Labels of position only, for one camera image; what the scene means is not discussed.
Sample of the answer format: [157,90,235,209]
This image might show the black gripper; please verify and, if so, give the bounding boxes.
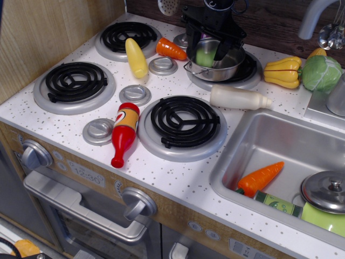
[182,4,247,61]

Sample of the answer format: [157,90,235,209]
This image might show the green toy broccoli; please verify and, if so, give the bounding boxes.
[195,48,217,68]

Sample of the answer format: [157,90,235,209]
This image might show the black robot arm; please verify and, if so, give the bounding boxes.
[182,1,247,62]

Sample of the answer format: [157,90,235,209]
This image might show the steel pot lid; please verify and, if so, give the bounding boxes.
[300,171,344,214]

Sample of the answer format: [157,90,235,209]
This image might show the purple toy onion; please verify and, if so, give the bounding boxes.
[201,33,211,40]

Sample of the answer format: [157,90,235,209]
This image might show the silver stovetop knob back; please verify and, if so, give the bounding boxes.
[173,33,188,50]

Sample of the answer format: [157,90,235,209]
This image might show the silver stovetop knob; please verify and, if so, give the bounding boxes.
[82,118,114,146]
[149,57,178,76]
[119,84,151,106]
[173,33,188,50]

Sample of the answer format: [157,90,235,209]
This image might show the short orange toy carrot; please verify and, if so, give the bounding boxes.
[156,37,187,60]

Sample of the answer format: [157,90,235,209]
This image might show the hanging perforated skimmer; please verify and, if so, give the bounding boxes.
[157,0,180,17]

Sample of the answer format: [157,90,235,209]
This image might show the back right stove burner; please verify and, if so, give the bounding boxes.
[184,51,263,92]

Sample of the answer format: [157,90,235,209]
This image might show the stove burner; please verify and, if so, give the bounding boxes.
[33,62,116,115]
[138,96,227,162]
[184,51,263,92]
[95,22,162,63]

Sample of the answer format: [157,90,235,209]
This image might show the silver stovetop knob middle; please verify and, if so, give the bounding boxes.
[149,57,178,76]

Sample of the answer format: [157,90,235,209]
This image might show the cream toy bottle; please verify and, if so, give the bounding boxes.
[210,84,272,110]

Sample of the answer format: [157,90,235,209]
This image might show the yellow toy corn cob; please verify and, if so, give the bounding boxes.
[125,38,148,78]

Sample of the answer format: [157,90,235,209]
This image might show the yellow toy bell pepper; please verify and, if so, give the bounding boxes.
[264,56,302,89]

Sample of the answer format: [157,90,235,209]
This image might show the silver stovetop knob lower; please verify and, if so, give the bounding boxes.
[119,84,151,106]

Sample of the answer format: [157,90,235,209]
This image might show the front right stove burner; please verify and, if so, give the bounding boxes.
[138,96,227,162]

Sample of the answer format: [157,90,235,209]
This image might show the back left stove burner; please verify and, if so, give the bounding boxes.
[95,22,162,63]

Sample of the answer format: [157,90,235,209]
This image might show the silver faucet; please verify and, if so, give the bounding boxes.
[298,0,336,40]

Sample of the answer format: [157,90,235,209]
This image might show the small yellow toy vegetable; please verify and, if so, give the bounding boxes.
[307,48,327,59]

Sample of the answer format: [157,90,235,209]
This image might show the green toy cabbage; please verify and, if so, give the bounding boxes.
[302,55,343,93]

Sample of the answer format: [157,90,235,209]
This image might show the red toy ketchup bottle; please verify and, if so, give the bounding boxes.
[111,103,140,168]

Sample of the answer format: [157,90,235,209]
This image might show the hanging metal spoons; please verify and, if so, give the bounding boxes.
[318,1,344,50]

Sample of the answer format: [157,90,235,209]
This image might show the front left stove burner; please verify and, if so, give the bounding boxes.
[33,62,116,115]

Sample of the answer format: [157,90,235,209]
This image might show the silver stovetop knob front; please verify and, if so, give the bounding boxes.
[82,118,114,146]

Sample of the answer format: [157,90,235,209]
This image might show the silver sink basin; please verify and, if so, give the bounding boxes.
[210,110,344,249]

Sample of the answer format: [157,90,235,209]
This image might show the long orange toy carrot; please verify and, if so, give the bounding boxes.
[236,161,285,197]

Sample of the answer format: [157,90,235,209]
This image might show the right oven dial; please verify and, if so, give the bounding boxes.
[122,187,157,221]

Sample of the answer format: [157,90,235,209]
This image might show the oven dial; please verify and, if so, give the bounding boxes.
[22,140,53,170]
[122,187,157,221]

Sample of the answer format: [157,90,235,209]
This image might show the green labelled toy can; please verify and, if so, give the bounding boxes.
[254,190,303,218]

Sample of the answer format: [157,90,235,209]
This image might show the left oven dial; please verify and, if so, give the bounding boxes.
[22,140,53,170]

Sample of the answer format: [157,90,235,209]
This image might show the light green plate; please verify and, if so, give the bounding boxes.
[301,203,344,237]

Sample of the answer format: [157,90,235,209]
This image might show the orange object on floor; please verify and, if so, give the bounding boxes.
[14,239,41,258]

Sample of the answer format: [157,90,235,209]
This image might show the steel pot with handles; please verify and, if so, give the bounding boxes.
[187,38,246,82]

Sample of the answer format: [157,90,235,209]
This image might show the silver oven door handle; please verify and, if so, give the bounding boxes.
[24,171,147,244]

